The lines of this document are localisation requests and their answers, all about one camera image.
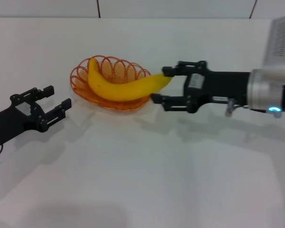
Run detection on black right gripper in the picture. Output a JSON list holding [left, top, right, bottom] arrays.
[[151, 60, 252, 113]]

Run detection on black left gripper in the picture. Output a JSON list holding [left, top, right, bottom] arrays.
[[0, 85, 73, 148]]

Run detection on yellow banana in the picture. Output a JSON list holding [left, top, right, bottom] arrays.
[[87, 57, 174, 103]]

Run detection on orange woven plastic basket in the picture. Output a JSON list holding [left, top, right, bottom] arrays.
[[69, 55, 153, 110]]

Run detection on right wrist connector with cable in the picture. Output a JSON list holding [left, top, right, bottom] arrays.
[[225, 98, 269, 117]]

